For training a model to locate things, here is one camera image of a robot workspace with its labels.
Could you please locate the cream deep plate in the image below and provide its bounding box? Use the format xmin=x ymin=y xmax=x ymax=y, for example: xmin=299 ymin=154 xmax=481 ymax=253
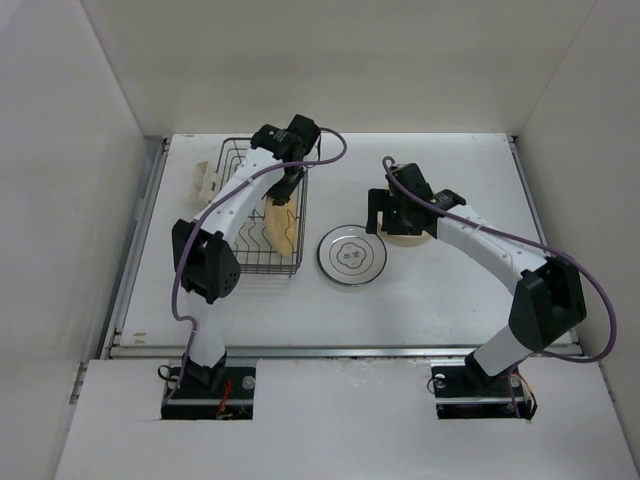
xmin=378 ymin=189 xmax=432 ymax=246

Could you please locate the yellow shallow plate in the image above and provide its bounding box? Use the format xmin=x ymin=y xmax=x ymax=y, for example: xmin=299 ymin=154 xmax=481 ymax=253
xmin=264 ymin=197 xmax=297 ymax=258

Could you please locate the white plate thin green rim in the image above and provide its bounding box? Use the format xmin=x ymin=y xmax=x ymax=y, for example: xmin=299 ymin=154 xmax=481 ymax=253
xmin=316 ymin=224 xmax=387 ymax=287

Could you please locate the grey wire dish rack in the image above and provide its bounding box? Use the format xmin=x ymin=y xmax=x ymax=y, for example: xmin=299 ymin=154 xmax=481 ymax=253
xmin=214 ymin=136 xmax=308 ymax=277

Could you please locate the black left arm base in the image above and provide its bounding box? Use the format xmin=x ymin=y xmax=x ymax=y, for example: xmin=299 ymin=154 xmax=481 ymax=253
xmin=157 ymin=356 xmax=257 ymax=421

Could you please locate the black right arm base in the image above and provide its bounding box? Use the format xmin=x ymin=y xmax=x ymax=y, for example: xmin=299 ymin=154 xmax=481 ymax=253
xmin=427 ymin=362 xmax=538 ymax=421

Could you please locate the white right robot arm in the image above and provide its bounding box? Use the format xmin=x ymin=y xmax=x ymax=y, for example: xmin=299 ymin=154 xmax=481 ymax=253
xmin=369 ymin=156 xmax=587 ymax=394

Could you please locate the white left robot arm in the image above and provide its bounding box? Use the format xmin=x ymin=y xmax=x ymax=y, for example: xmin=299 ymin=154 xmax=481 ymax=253
xmin=171 ymin=114 xmax=322 ymax=397

